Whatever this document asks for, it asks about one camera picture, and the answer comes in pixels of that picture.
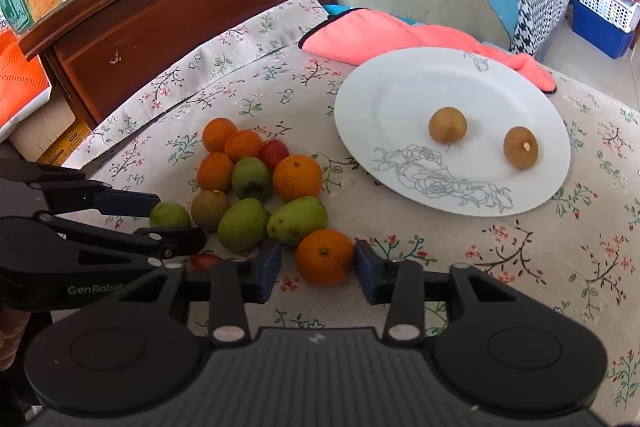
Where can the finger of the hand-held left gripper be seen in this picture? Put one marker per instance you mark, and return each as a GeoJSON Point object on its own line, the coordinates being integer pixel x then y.
{"type": "Point", "coordinates": [175, 241]}
{"type": "Point", "coordinates": [125, 203]}

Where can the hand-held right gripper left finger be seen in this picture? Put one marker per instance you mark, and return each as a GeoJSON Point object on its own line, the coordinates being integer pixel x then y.
{"type": "Point", "coordinates": [267, 272]}

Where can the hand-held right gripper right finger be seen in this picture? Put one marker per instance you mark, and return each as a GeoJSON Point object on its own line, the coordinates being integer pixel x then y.
{"type": "Point", "coordinates": [367, 274]}

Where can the orange mandarin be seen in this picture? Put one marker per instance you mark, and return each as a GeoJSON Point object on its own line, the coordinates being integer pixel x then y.
{"type": "Point", "coordinates": [325, 257]}
{"type": "Point", "coordinates": [297, 178]}
{"type": "Point", "coordinates": [243, 146]}
{"type": "Point", "coordinates": [215, 172]}
{"type": "Point", "coordinates": [219, 133]}

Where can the white plate with flower outline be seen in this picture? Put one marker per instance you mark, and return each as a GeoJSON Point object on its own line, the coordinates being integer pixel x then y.
{"type": "Point", "coordinates": [400, 107]}

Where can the person's left hand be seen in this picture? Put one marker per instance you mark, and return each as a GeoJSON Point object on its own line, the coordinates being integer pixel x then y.
{"type": "Point", "coordinates": [10, 332]}

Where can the small brown kiwi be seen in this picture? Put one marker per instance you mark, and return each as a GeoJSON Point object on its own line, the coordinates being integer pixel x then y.
{"type": "Point", "coordinates": [521, 148]}
{"type": "Point", "coordinates": [210, 209]}
{"type": "Point", "coordinates": [447, 123]}

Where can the brown cardboard box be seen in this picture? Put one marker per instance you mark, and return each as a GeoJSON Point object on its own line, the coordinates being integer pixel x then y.
{"type": "Point", "coordinates": [45, 132]}

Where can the orange bag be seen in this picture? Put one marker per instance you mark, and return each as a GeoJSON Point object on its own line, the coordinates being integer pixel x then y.
{"type": "Point", "coordinates": [20, 77]}

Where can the brown wooden headboard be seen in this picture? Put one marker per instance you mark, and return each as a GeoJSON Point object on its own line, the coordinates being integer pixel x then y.
{"type": "Point", "coordinates": [175, 7]}

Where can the pink towel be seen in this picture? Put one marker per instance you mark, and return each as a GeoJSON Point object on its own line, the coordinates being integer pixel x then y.
{"type": "Point", "coordinates": [360, 37]}

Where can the blue plastic bin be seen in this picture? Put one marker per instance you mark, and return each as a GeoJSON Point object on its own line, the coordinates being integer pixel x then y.
{"type": "Point", "coordinates": [597, 32]}

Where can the white plastic basket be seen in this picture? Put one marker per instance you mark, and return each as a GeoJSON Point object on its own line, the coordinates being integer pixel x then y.
{"type": "Point", "coordinates": [607, 7]}

